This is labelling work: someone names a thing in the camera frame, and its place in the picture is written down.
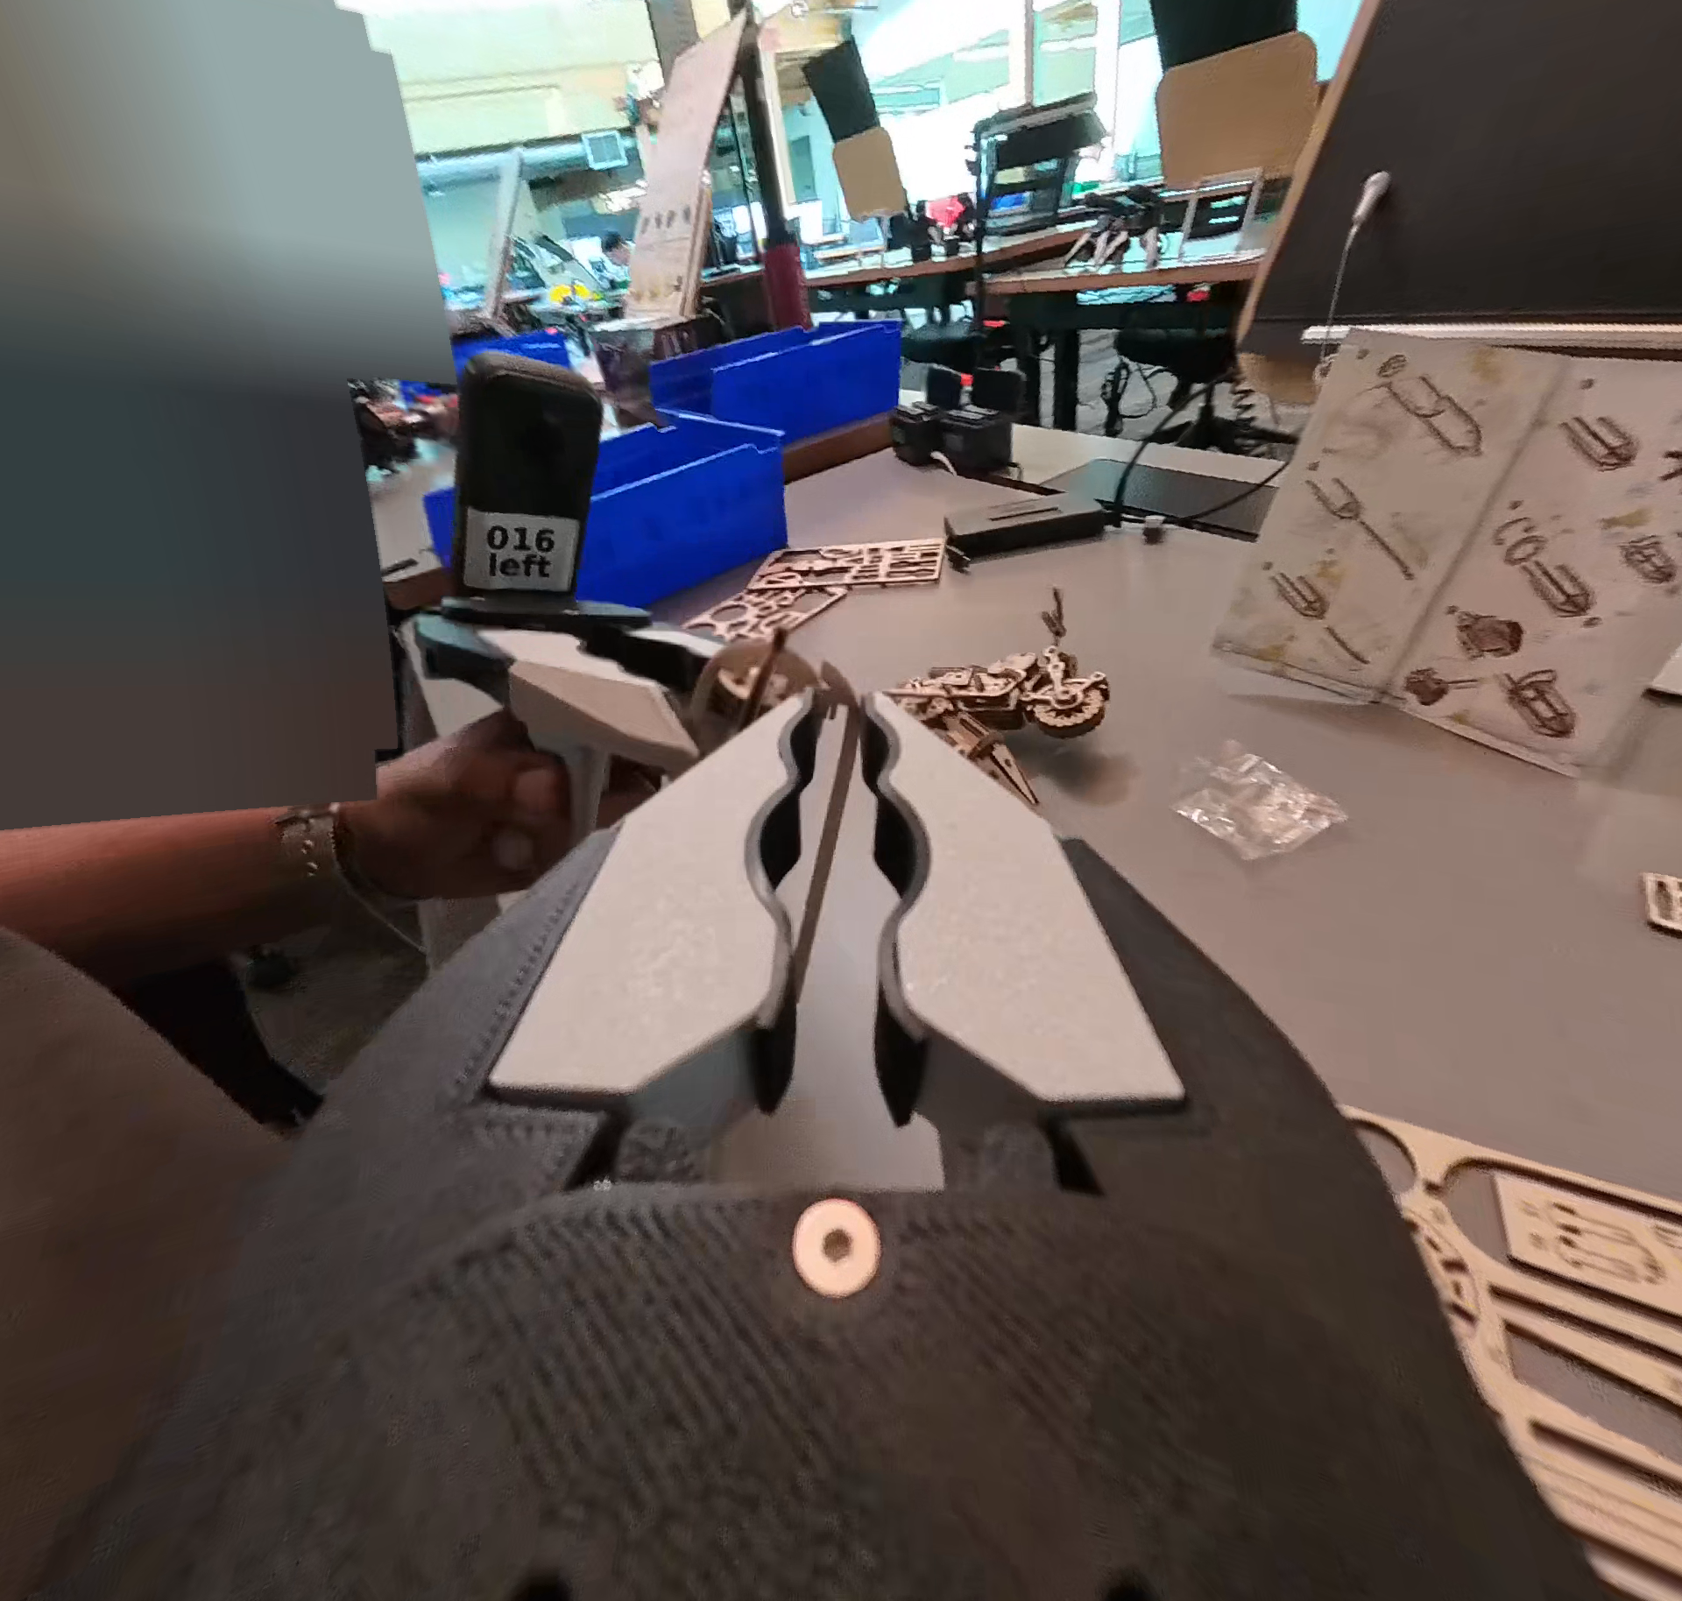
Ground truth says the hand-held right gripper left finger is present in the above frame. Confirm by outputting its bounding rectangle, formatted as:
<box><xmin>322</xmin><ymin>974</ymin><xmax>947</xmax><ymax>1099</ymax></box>
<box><xmin>487</xmin><ymin>691</ymin><xmax>820</xmax><ymax>1117</ymax></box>

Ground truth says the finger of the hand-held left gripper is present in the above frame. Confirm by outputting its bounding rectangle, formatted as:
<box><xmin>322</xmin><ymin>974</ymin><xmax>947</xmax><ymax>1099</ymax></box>
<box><xmin>506</xmin><ymin>654</ymin><xmax>708</xmax><ymax>778</ymax></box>

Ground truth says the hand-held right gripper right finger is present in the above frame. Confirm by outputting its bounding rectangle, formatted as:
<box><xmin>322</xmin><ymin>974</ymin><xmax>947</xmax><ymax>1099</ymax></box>
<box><xmin>857</xmin><ymin>691</ymin><xmax>1189</xmax><ymax>1126</ymax></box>

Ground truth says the thin wooden rib piece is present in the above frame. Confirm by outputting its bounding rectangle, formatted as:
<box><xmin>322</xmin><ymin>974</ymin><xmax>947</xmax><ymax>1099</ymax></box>
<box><xmin>767</xmin><ymin>660</ymin><xmax>873</xmax><ymax>1109</ymax></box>

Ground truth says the person's left forearm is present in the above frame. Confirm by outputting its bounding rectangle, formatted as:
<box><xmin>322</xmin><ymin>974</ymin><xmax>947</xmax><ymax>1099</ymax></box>
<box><xmin>0</xmin><ymin>801</ymin><xmax>357</xmax><ymax>978</ymax></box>

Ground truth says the grey desk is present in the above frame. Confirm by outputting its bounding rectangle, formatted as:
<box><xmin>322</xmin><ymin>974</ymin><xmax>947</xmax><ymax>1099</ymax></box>
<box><xmin>375</xmin><ymin>419</ymin><xmax>1682</xmax><ymax>1601</ymax></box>

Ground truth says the black desk mat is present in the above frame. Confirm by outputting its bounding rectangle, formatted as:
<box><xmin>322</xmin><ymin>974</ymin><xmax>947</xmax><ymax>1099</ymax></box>
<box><xmin>1043</xmin><ymin>450</ymin><xmax>1298</xmax><ymax>541</ymax></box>

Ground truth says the person's left hand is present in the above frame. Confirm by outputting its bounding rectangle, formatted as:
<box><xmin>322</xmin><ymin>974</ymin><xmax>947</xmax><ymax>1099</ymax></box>
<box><xmin>346</xmin><ymin>709</ymin><xmax>583</xmax><ymax>903</ymax></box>

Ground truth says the large blue plastic bin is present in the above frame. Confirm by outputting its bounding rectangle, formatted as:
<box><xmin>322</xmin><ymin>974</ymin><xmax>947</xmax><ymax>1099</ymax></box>
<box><xmin>424</xmin><ymin>411</ymin><xmax>793</xmax><ymax>613</ymax></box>

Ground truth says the wooden motorcycle model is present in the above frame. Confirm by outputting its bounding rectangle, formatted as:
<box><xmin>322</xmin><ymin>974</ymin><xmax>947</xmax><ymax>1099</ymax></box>
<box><xmin>887</xmin><ymin>586</ymin><xmax>1114</xmax><ymax>803</ymax></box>

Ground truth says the clear plastic bag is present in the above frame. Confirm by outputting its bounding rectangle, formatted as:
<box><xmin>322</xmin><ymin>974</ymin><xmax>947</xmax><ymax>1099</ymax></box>
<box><xmin>1171</xmin><ymin>738</ymin><xmax>1351</xmax><ymax>862</ymax></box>

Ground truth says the wooden sheet with fine parts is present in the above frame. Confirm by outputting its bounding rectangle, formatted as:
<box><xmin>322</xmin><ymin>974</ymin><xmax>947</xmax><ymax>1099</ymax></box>
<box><xmin>755</xmin><ymin>535</ymin><xmax>951</xmax><ymax>593</ymax></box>

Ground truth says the silver wristwatch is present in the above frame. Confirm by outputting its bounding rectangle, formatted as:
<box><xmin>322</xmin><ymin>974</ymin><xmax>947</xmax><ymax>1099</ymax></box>
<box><xmin>273</xmin><ymin>799</ymin><xmax>349</xmax><ymax>889</ymax></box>

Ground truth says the flat black device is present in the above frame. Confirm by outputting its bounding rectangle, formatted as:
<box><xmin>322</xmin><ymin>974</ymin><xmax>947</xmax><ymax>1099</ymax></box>
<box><xmin>941</xmin><ymin>493</ymin><xmax>1110</xmax><ymax>560</ymax></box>

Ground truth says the printed instruction sheet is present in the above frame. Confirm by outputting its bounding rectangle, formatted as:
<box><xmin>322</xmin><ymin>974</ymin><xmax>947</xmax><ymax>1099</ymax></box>
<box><xmin>1208</xmin><ymin>325</ymin><xmax>1682</xmax><ymax>778</ymax></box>

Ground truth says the wide wooden part sheet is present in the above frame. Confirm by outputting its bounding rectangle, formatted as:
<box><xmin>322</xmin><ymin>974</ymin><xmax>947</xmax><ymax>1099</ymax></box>
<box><xmin>1337</xmin><ymin>1099</ymin><xmax>1682</xmax><ymax>1593</ymax></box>

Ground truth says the black divider panel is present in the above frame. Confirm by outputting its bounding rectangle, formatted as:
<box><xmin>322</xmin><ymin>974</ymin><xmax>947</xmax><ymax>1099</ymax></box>
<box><xmin>1236</xmin><ymin>0</ymin><xmax>1682</xmax><ymax>356</ymax></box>

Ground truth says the black post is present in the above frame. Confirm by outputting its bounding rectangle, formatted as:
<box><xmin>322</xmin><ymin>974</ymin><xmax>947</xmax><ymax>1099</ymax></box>
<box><xmin>714</xmin><ymin>0</ymin><xmax>812</xmax><ymax>331</ymax></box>

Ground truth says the black cable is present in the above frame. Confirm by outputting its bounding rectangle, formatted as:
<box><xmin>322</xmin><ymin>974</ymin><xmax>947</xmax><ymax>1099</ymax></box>
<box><xmin>1114</xmin><ymin>358</ymin><xmax>1253</xmax><ymax>529</ymax></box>

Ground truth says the white gooseneck cable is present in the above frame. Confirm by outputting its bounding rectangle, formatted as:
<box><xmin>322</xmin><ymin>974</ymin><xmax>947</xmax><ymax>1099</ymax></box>
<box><xmin>1318</xmin><ymin>170</ymin><xmax>1394</xmax><ymax>345</ymax></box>

